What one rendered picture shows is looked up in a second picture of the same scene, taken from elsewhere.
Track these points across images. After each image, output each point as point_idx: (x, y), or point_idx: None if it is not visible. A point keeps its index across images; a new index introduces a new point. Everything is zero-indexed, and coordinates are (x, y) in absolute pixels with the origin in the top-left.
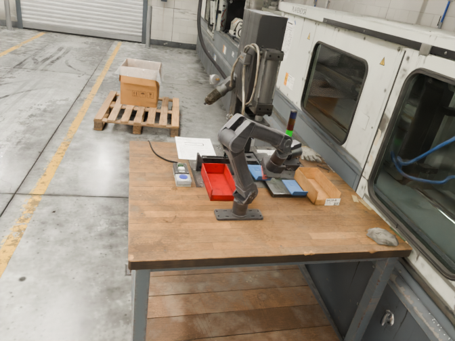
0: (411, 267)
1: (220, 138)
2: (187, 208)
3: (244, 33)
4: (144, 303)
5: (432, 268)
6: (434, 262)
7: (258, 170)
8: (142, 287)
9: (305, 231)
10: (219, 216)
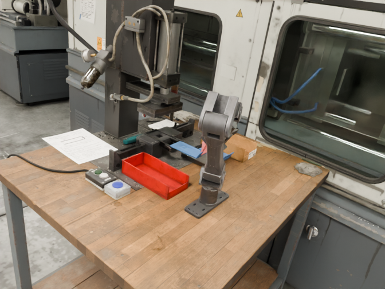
0: (329, 184)
1: (205, 125)
2: (157, 220)
3: None
4: None
5: (352, 179)
6: (354, 174)
7: (185, 147)
8: None
9: (266, 190)
10: (198, 214)
